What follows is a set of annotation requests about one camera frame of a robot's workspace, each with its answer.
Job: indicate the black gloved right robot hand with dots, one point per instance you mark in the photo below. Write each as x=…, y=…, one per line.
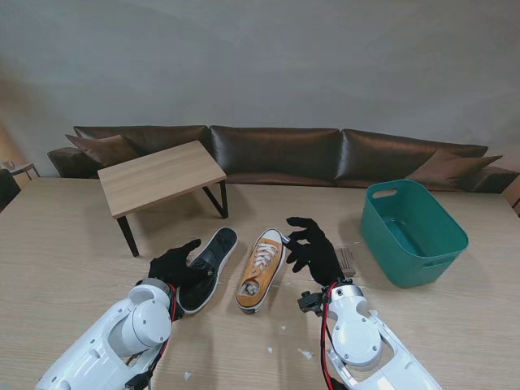
x=321, y=256

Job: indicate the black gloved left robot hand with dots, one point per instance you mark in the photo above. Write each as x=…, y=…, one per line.
x=174, y=268

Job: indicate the yellow canvas sneaker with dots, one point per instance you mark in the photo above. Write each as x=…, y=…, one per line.
x=262, y=264
x=217, y=252

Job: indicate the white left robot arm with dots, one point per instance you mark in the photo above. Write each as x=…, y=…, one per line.
x=122, y=337

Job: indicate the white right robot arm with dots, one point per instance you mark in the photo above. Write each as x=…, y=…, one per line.
x=357, y=337

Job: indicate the green plastic basin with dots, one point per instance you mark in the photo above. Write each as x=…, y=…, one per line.
x=406, y=231

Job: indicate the small wooden bench black legs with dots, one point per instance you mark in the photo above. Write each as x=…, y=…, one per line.
x=162, y=178

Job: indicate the brown leather sofa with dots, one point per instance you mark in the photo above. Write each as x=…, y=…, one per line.
x=276, y=150

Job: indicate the brown sofa cushion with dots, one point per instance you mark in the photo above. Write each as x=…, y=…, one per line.
x=97, y=148
x=451, y=168

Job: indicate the small wooden side table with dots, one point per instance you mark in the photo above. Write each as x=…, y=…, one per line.
x=24, y=166

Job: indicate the dark chair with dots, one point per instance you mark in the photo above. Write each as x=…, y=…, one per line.
x=7, y=189

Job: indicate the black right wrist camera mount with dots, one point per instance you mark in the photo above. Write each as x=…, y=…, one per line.
x=310, y=302

